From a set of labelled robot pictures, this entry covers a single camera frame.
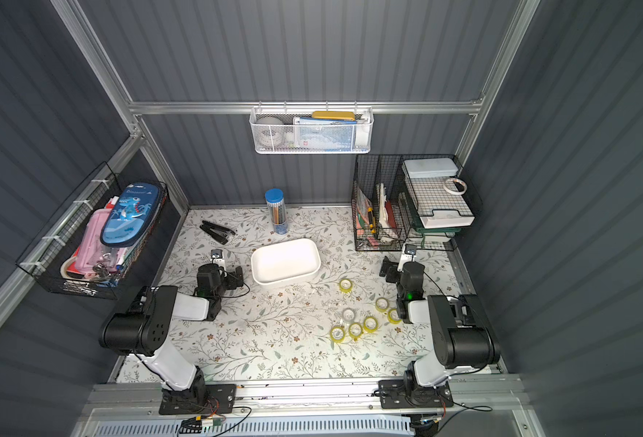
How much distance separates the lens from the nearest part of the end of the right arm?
0.86 meters

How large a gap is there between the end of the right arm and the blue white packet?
1.32ft

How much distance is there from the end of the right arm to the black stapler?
2.09 ft

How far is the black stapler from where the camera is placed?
1.10 m
